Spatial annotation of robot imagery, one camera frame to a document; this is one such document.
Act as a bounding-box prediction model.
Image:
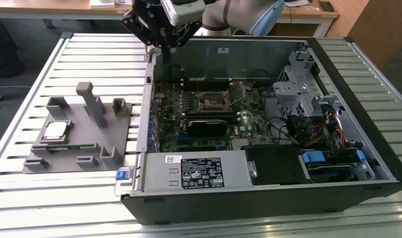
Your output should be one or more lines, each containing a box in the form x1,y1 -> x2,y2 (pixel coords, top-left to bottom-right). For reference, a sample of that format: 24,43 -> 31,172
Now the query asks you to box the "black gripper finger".
165,21 -> 203,64
121,9 -> 167,64

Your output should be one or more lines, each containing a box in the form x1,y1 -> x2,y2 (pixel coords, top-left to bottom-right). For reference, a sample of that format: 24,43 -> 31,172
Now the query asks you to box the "metal socket cover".
224,81 -> 252,106

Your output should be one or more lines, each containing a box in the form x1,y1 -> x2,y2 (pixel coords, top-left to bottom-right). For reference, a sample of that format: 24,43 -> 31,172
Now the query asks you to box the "silver CPU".
43,121 -> 69,140

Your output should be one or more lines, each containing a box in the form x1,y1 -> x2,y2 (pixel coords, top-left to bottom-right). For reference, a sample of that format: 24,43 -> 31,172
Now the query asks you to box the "CPU socket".
195,91 -> 234,111

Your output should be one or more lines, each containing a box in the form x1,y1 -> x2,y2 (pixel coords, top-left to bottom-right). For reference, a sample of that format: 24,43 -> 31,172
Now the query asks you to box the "black RAM slot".
183,84 -> 231,91
181,78 -> 234,85

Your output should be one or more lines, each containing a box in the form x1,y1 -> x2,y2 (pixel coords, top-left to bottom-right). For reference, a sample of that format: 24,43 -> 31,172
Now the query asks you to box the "wooden desk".
272,0 -> 340,38
0,0 -> 141,28

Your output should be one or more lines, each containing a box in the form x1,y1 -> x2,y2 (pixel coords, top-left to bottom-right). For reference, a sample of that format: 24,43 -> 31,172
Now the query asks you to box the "black installed RAM stick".
185,112 -> 240,119

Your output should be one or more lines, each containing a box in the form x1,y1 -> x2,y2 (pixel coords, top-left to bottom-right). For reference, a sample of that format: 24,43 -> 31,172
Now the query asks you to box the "green motherboard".
152,79 -> 276,152

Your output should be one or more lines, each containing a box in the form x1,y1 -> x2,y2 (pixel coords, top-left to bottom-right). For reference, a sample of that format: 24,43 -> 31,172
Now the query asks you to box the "metal drive cage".
271,51 -> 323,117

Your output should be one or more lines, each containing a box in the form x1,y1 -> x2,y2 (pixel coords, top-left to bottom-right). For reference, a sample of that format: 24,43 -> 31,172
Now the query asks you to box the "black bin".
0,18 -> 24,79

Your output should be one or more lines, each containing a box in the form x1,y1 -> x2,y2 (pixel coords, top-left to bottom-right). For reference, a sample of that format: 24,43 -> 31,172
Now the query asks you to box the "grey parts rack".
22,81 -> 133,174

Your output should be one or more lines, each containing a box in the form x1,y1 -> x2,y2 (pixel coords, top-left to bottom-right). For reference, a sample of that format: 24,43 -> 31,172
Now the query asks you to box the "silver chipset heatsink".
231,138 -> 248,150

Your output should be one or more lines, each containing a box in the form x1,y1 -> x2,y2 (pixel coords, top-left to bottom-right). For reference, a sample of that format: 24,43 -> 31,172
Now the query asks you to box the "green RAM stick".
47,143 -> 84,151

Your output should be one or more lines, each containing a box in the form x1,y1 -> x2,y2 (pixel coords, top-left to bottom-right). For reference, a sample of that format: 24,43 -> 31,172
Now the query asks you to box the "grey power supply unit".
133,150 -> 254,193

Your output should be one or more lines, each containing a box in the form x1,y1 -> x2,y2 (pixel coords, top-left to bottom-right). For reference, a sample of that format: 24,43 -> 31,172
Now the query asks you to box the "wooden cabinet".
326,0 -> 402,70

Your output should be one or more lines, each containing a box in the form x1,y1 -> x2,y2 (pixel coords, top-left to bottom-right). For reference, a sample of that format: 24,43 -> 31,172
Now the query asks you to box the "blue case latch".
116,167 -> 132,180

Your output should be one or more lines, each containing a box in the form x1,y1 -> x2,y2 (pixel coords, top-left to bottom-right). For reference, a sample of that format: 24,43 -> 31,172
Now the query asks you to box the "blue disk carrier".
302,150 -> 326,164

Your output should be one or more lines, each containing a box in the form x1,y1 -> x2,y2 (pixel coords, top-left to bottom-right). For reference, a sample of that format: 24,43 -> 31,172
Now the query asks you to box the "black PC case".
120,34 -> 402,226

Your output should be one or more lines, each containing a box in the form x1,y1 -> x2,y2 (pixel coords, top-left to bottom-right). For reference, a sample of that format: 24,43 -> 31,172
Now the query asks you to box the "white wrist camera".
160,0 -> 207,27

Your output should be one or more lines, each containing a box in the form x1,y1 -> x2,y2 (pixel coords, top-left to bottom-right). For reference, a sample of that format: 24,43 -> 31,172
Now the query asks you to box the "wire locking lever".
193,72 -> 203,97

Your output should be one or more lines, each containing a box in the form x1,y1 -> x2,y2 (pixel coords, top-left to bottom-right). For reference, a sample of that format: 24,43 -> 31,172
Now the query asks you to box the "coloured wire bundle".
306,110 -> 348,149

